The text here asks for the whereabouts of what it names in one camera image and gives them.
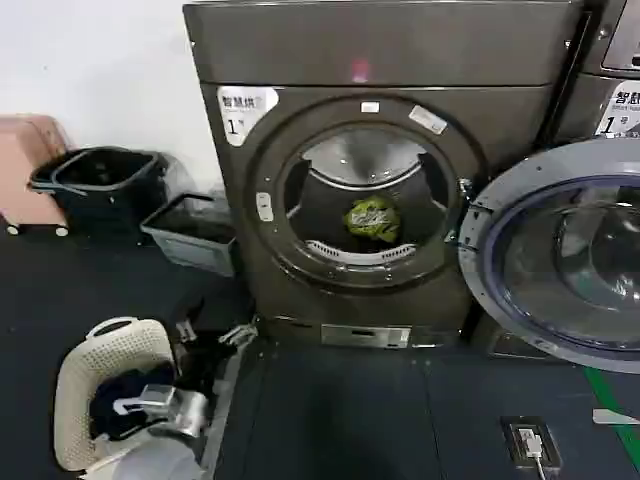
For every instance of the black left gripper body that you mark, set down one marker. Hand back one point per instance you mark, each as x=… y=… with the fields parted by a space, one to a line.
x=202 y=367

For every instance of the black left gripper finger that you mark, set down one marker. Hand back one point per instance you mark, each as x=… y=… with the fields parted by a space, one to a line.
x=240 y=335
x=186 y=325

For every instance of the grey rectangular plastic bin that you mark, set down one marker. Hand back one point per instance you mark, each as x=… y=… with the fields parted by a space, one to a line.
x=190 y=245

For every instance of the dark clothes pile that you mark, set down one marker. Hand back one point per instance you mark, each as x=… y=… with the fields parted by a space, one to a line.
x=115 y=400

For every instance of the white perforated laundry basket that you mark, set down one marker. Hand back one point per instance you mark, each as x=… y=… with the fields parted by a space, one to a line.
x=75 y=400

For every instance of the green crumpled garment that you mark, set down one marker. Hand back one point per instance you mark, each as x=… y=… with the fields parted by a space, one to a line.
x=371 y=218

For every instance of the pink wheeled suitcase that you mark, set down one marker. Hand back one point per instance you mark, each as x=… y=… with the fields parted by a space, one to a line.
x=25 y=165

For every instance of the metal floor socket box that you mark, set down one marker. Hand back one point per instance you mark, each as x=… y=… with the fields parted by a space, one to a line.
x=531 y=445

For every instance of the grey dryer with open drum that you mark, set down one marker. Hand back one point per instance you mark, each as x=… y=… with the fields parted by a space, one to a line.
x=380 y=45

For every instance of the round glass dryer door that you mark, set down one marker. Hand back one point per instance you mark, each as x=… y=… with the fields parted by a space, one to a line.
x=565 y=260

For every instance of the green floor tape strip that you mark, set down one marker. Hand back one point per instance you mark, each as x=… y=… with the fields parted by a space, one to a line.
x=615 y=410

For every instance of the grey dryer with white label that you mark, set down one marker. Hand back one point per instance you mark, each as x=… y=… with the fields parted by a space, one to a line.
x=590 y=60

